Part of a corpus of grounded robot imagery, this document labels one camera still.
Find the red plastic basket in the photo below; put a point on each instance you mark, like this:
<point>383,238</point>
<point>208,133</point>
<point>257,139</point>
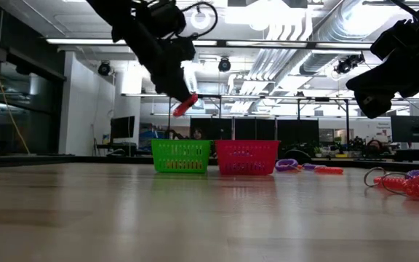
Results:
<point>247,144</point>

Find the person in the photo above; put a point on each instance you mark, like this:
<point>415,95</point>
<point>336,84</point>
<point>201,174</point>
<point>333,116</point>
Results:
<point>197,134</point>
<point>375,145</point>

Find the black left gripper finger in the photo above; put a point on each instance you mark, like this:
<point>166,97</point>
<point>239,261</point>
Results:
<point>182,82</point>
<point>169,89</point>

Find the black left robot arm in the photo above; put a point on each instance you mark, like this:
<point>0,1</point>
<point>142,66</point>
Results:
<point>122,14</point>

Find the potted green plant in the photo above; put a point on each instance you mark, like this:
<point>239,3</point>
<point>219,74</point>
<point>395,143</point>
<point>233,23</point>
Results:
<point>317,150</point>

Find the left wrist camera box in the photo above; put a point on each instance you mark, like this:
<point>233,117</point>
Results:
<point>167,20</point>

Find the black metal frame rig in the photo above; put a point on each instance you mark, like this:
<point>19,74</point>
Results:
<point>213,96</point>

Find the black table edge rail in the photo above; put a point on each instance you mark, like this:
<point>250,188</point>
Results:
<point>86,159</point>

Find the black ceiling camera rig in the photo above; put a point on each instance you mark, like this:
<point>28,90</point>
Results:
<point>346,66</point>

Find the black office chair back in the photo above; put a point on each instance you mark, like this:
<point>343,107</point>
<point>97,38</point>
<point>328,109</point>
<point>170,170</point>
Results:
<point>304,154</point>

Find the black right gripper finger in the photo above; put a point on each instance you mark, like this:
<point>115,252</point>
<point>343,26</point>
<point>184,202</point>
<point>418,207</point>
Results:
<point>387,82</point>
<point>375,103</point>

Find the ceiling light strip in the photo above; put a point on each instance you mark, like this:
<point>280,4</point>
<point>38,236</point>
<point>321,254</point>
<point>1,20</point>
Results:
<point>206,43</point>
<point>267,43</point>
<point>86,41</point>
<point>340,45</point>

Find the silver ceiling air duct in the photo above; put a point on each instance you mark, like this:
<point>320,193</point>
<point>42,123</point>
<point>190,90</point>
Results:
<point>315,62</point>

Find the black divider panel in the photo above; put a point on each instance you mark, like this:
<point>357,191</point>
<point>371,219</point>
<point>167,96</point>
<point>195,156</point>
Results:
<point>266,127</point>
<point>215,127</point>
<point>298,129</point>
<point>244,127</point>

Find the black computer monitor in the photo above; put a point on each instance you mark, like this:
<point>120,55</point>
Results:
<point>413,129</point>
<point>122,127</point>

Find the black ceiling spotlight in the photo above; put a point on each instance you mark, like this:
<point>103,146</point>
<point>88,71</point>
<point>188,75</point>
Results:
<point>224,65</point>
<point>104,69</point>

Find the green plastic basket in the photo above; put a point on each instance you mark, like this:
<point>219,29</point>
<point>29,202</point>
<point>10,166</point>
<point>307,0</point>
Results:
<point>180,143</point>

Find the black desk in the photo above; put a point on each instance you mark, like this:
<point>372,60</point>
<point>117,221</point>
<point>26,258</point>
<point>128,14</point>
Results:
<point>122,147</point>

